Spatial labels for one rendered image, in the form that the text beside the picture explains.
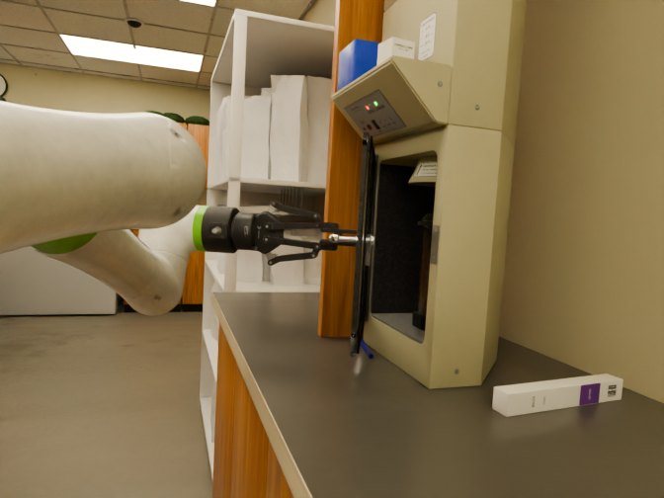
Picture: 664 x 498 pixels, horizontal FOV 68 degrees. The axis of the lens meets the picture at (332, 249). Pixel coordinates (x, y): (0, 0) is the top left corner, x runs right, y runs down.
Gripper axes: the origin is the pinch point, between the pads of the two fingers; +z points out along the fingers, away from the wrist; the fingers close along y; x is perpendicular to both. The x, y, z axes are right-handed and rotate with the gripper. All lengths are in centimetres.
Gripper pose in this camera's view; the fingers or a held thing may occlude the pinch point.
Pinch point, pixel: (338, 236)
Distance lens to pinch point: 95.7
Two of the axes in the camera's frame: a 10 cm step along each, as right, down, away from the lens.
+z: 9.9, 0.6, -1.1
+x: 1.2, -0.7, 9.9
